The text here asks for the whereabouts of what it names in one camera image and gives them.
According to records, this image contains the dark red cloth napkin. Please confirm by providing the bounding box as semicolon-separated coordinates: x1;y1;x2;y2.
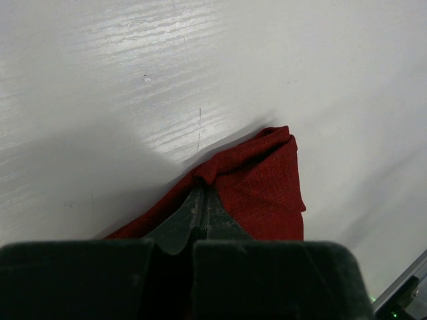
109;126;306;241

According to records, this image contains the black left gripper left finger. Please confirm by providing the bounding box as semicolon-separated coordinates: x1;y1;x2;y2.
1;188;204;319

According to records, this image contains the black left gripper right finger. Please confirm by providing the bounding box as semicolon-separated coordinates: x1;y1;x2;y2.
192;191;374;319

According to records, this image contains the aluminium right side rail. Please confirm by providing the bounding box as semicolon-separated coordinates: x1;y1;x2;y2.
372;251;426;320

